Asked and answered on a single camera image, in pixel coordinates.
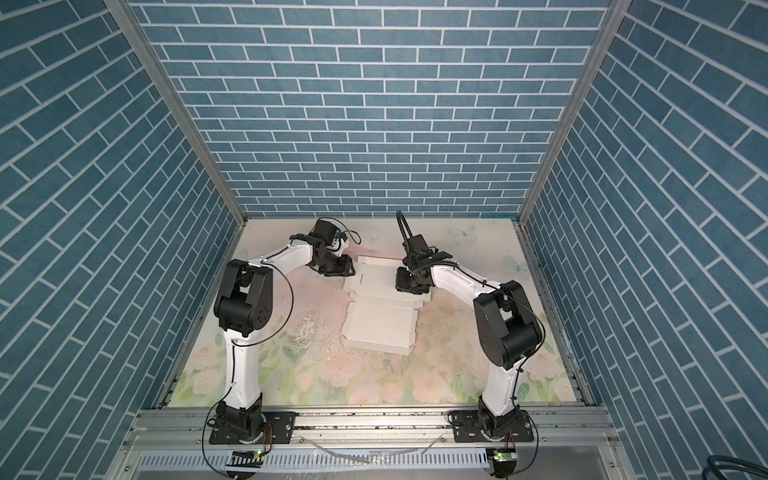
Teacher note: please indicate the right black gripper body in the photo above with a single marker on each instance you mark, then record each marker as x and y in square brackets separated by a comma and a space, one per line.
[408, 281]

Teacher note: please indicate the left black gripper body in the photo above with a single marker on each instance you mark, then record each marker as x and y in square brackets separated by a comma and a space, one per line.
[333, 264]

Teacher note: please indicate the white paper box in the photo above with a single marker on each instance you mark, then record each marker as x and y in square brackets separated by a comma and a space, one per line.
[379, 317]

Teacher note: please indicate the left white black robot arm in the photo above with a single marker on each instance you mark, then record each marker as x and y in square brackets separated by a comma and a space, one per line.
[244, 307]

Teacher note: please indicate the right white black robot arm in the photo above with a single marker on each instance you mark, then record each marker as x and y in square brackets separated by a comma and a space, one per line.
[508, 330]

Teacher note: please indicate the right circuit board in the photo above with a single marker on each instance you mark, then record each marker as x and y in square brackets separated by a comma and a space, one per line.
[502, 461]

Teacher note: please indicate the circuit board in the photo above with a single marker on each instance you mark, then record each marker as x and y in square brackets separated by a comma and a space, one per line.
[248, 459]
[502, 461]

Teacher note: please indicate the left circuit board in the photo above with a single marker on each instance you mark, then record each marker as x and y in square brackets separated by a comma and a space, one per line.
[248, 459]

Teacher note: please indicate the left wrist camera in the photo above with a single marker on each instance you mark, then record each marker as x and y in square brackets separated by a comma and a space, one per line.
[340, 243]

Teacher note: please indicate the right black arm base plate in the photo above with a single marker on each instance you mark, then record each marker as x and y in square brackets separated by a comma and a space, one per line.
[474, 426]

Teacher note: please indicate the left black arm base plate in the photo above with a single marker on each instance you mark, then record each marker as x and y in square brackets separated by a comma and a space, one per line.
[270, 428]

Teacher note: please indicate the left aluminium corner post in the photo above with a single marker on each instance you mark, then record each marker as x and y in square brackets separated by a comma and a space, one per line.
[129, 25]

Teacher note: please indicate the aluminium corner post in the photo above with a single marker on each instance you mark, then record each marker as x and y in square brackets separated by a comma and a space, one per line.
[594, 59]
[129, 25]

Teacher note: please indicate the aluminium front rail frame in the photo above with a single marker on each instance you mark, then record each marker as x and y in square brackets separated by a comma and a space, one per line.
[572, 441]

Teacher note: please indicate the right aluminium corner post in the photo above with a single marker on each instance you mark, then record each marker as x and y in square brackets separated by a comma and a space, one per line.
[594, 59]

